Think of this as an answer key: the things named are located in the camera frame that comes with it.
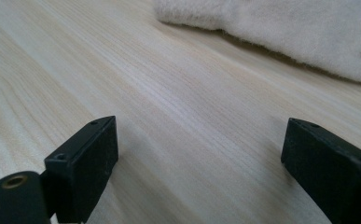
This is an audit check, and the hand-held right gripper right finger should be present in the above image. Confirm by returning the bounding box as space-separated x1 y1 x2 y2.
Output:
280 117 361 224

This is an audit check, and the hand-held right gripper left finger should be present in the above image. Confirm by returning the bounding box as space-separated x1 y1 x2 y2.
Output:
40 115 119 224

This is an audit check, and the orange item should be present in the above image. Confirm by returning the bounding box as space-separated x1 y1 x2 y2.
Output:
152 0 361 87

